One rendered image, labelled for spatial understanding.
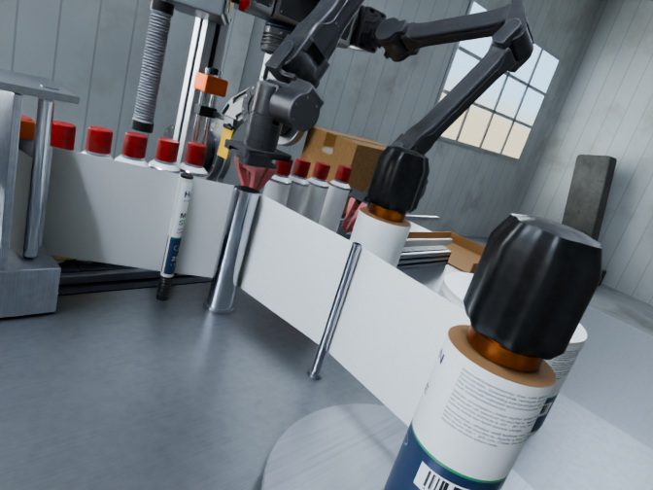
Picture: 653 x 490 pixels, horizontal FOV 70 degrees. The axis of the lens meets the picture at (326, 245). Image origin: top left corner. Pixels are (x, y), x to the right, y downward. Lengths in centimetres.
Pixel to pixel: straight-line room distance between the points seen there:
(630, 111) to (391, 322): 683
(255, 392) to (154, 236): 27
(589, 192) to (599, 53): 191
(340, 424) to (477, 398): 21
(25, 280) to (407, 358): 44
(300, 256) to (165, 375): 22
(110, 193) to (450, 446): 52
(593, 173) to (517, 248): 649
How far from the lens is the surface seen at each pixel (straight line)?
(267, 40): 149
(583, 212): 681
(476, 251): 187
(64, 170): 70
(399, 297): 53
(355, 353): 58
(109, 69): 337
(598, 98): 743
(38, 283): 64
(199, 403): 55
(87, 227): 71
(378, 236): 73
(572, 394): 105
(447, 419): 40
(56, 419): 52
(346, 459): 52
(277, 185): 94
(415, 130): 123
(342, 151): 143
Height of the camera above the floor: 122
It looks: 17 degrees down
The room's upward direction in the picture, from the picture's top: 17 degrees clockwise
